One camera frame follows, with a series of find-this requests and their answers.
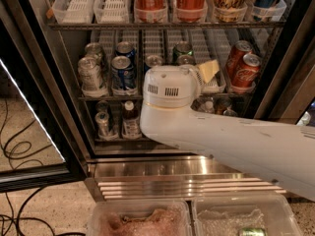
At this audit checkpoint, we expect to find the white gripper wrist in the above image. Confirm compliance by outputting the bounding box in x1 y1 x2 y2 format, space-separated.
182 60 220 97

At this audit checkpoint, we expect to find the green can front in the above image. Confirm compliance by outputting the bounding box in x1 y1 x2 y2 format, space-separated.
176 55 196 65

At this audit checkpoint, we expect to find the green can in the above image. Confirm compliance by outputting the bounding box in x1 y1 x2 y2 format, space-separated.
176 55 196 65
238 227 267 236
172 41 193 62

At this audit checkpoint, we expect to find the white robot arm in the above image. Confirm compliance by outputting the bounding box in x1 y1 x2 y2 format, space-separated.
140 65 315 201

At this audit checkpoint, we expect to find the empty white tray middle shelf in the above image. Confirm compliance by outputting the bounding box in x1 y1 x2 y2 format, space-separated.
189 29 226 93

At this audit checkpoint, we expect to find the red Coke can front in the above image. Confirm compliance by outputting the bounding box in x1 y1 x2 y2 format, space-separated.
231 53 261 88

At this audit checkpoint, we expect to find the green can rear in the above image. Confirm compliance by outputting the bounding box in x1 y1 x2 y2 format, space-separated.
172 41 193 62

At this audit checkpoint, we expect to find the gold can bottom rear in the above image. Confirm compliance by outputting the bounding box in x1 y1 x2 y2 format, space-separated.
215 97 232 115

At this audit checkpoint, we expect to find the red Coke can rear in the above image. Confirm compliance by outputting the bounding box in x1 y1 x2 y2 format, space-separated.
225 40 253 78

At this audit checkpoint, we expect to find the gold can bottom front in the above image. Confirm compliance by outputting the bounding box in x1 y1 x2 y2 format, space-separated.
223 109 238 117

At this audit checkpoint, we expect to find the steel fridge cabinet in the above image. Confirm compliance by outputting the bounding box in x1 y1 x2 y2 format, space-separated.
0 0 315 203

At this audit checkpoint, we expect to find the blue Pepsi can centre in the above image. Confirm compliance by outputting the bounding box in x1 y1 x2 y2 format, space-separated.
144 54 163 72

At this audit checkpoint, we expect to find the blue pepsi can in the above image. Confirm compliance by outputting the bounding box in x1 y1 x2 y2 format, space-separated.
111 56 136 90
115 41 136 63
144 54 163 72

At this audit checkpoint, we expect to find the blue Pepsi can front left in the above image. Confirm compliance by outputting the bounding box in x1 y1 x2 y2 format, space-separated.
111 56 136 90

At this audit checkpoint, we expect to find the blue Pepsi can rear left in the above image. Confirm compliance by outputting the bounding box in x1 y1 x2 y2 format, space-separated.
115 41 136 63

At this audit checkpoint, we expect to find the silver can bottom rear left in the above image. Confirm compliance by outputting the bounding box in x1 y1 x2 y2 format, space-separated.
95 100 109 112

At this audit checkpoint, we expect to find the silver can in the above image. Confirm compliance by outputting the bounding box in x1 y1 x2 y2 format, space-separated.
94 111 113 137
95 100 109 112

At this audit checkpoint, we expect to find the white Sprite can rear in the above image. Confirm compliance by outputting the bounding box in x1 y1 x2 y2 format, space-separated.
85 42 104 66

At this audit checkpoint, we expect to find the white sprite can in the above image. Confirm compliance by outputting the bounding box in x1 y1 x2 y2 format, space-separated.
78 56 105 91
85 42 104 66

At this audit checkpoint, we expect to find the silver can bottom front left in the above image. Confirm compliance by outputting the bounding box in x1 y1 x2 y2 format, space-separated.
94 111 113 137

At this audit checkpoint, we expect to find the white Sprite can front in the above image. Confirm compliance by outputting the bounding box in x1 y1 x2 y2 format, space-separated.
78 56 105 91

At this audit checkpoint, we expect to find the green can in bin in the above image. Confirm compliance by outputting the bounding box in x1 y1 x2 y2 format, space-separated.
238 227 267 236

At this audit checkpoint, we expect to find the glass fridge door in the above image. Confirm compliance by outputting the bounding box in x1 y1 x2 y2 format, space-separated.
0 0 88 192

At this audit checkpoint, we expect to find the clear water bottle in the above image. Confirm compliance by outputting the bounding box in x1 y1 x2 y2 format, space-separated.
198 100 215 114

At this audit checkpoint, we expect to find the brown tea bottle left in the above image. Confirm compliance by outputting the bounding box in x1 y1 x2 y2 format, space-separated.
122 100 141 139

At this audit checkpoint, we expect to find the empty clear tray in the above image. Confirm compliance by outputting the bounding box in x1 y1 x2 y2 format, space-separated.
52 0 95 24
94 0 131 24

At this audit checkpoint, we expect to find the clear bin right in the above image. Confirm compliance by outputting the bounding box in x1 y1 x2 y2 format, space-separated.
191 193 302 236

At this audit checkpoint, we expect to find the clear bin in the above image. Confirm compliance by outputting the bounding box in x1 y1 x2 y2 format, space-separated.
191 193 302 236
87 199 192 236

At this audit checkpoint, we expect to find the empty clear tray top left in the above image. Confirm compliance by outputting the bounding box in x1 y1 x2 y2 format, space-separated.
52 0 95 24

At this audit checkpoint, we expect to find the clear bin left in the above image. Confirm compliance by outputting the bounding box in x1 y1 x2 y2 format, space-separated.
87 199 192 236

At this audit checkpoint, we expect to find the black floor cable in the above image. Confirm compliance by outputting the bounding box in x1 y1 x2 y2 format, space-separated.
0 96 87 236

